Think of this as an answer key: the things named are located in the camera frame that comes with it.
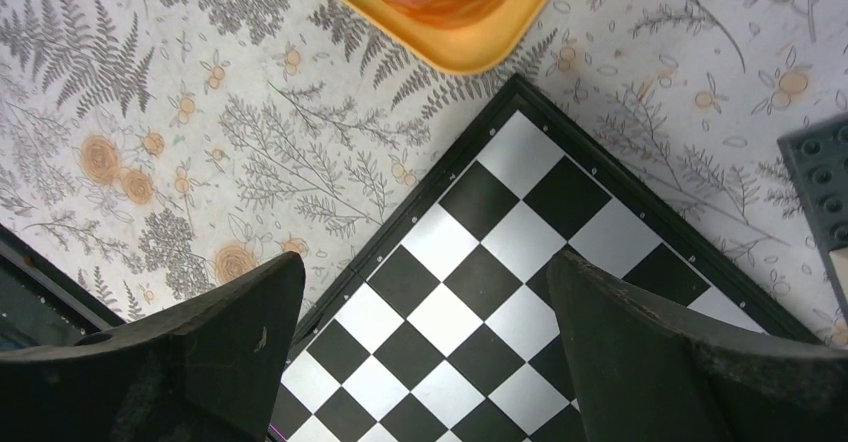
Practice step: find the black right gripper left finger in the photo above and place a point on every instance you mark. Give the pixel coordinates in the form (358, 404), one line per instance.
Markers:
(207, 369)

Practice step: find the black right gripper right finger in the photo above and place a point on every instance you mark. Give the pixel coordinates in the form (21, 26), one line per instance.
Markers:
(647, 369)

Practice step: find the black white chessboard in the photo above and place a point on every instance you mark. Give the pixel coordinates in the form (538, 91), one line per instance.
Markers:
(442, 329)

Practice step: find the white toy brick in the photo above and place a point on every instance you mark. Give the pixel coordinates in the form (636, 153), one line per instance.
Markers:
(839, 261)

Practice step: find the floral tablecloth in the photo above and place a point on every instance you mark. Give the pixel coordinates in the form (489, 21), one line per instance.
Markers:
(153, 149)

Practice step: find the dark grey toy brick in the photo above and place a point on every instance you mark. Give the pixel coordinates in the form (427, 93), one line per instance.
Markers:
(816, 160)

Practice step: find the yellow plastic tray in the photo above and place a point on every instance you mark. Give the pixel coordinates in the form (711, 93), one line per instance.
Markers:
(466, 50)

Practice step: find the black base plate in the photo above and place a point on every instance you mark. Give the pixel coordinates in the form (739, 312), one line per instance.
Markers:
(41, 305)

